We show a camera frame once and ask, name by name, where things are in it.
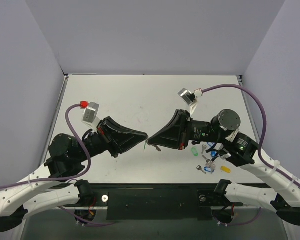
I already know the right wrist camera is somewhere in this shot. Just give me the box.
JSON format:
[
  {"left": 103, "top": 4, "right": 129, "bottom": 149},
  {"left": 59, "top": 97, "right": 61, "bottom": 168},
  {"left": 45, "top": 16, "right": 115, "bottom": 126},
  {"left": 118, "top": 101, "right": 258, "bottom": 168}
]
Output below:
[{"left": 178, "top": 88, "right": 198, "bottom": 116}]

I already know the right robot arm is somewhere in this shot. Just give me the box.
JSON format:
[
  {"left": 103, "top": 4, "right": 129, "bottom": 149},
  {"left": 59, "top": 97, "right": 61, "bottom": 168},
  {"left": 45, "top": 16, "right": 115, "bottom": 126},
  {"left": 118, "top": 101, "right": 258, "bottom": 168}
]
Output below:
[{"left": 147, "top": 109, "right": 300, "bottom": 226}]

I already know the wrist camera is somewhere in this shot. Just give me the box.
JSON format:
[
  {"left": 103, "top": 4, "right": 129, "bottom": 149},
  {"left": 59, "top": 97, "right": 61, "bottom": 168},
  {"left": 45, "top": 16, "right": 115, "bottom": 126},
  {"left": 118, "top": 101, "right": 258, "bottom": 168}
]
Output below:
[
  {"left": 178, "top": 88, "right": 198, "bottom": 116},
  {"left": 82, "top": 102, "right": 101, "bottom": 128}
]

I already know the blue tag key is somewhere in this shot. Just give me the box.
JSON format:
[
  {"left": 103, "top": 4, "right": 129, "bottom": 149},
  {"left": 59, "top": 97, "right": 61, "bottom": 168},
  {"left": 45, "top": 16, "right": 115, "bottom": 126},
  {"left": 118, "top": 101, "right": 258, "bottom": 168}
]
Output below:
[{"left": 196, "top": 165, "right": 215, "bottom": 174}]

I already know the silver key cluster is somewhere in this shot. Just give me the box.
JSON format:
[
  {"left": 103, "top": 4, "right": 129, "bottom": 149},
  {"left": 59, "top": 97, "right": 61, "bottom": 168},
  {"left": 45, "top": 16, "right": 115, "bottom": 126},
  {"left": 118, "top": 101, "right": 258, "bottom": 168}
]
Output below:
[{"left": 202, "top": 155, "right": 216, "bottom": 168}]

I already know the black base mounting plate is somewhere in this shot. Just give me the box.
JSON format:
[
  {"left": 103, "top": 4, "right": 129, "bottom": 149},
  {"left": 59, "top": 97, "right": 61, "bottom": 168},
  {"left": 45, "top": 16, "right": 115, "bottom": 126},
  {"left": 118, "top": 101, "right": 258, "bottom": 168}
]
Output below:
[{"left": 62, "top": 183, "right": 245, "bottom": 221}]

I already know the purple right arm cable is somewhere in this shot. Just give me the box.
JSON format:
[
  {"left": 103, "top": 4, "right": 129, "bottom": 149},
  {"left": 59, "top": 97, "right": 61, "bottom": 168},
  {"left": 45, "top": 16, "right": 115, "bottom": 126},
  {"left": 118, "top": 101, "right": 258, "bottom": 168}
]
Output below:
[{"left": 194, "top": 84, "right": 300, "bottom": 193}]

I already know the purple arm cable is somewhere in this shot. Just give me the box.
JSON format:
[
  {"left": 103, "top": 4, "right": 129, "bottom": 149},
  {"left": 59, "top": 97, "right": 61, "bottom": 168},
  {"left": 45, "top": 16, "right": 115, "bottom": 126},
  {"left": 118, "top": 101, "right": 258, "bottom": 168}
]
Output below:
[
  {"left": 0, "top": 100, "right": 92, "bottom": 193},
  {"left": 194, "top": 84, "right": 300, "bottom": 193}
]

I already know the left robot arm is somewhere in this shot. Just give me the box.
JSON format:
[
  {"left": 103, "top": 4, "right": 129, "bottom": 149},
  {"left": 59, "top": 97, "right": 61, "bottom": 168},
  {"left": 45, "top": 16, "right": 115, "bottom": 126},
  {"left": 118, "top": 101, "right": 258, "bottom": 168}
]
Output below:
[{"left": 0, "top": 117, "right": 148, "bottom": 233}]

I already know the yellow key tag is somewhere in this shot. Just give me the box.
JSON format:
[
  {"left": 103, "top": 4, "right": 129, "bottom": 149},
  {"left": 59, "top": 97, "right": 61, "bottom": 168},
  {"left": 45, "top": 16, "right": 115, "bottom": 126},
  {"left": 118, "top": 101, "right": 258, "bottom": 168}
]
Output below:
[{"left": 220, "top": 166, "right": 231, "bottom": 174}]

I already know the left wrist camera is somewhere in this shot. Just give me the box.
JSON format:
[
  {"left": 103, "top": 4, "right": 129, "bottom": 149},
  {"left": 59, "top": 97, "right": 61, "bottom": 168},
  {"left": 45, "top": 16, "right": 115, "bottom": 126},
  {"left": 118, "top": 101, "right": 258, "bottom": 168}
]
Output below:
[{"left": 82, "top": 102, "right": 101, "bottom": 128}]

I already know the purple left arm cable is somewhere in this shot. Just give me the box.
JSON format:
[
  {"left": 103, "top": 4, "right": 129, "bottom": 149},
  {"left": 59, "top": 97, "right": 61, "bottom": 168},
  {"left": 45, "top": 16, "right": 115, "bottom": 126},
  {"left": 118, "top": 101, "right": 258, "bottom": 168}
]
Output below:
[{"left": 0, "top": 100, "right": 92, "bottom": 193}]

